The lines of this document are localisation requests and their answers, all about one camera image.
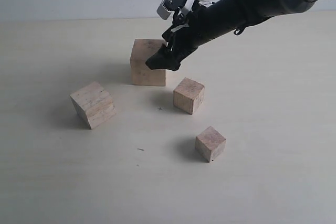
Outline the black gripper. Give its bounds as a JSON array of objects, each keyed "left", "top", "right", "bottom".
[{"left": 145, "top": 6, "right": 209, "bottom": 71}]

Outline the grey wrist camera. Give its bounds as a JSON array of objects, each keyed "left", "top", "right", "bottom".
[{"left": 156, "top": 0, "right": 187, "bottom": 20}]

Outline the second largest wooden cube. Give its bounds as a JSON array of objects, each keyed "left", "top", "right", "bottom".
[{"left": 70, "top": 82, "right": 116, "bottom": 130}]

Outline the smallest wooden cube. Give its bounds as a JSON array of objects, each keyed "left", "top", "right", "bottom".
[{"left": 195, "top": 126, "right": 226, "bottom": 163}]

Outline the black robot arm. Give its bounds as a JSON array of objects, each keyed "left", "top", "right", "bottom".
[{"left": 145, "top": 0, "right": 318, "bottom": 71}]

